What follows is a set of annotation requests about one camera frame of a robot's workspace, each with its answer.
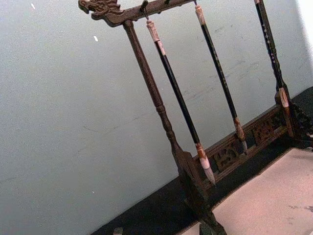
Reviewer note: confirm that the black calligraphy brush, pale tip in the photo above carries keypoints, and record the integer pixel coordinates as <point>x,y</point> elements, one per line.
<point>176,90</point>

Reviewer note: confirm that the carved dark wooden brush rack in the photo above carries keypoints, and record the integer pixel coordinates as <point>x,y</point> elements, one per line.
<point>146,73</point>

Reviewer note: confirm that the black calligraphy brush, dark tip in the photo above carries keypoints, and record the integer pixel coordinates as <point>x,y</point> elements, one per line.
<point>217,66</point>

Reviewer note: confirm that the black table cloth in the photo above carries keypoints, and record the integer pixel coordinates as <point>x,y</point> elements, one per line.
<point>159,208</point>

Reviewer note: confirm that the pale felt writing mat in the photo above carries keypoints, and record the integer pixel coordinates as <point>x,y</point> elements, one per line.
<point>264,195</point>

